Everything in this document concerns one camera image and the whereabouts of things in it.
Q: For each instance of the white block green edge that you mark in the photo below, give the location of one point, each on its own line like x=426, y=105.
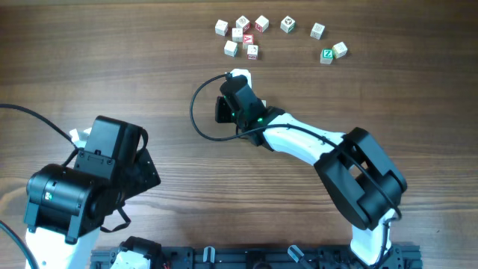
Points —
x=230, y=48

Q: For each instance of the white block yellow side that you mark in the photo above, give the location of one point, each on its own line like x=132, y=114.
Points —
x=339, y=50

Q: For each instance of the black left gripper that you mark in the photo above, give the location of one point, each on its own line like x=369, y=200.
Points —
x=142, y=175

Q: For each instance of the plain white wooden block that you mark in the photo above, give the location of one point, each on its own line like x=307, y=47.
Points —
x=237, y=35

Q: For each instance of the white block plain picture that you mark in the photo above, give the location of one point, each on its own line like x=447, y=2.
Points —
x=317, y=31

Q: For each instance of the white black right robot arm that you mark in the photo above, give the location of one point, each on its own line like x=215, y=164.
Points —
x=362, y=181

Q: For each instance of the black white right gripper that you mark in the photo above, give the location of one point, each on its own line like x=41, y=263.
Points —
x=220, y=114

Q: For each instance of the white block green panda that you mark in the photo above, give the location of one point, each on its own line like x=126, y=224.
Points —
x=287, y=24

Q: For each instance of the green letter Z block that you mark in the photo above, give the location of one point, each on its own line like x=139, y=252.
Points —
x=326, y=56

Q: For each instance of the white block red number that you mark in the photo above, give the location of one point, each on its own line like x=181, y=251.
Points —
x=252, y=52

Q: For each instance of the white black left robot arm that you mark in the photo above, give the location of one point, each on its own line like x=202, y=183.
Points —
x=68, y=203

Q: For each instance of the red letter A block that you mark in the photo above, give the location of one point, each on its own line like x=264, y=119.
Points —
x=248, y=39

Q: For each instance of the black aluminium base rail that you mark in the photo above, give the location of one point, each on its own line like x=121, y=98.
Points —
x=141, y=253

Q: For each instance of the white block red letter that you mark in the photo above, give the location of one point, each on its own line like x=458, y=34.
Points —
x=262, y=23

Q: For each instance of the white block far left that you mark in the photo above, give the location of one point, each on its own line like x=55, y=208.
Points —
x=221, y=27

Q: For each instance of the white block red picture top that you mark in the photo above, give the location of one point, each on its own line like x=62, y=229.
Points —
x=243, y=23

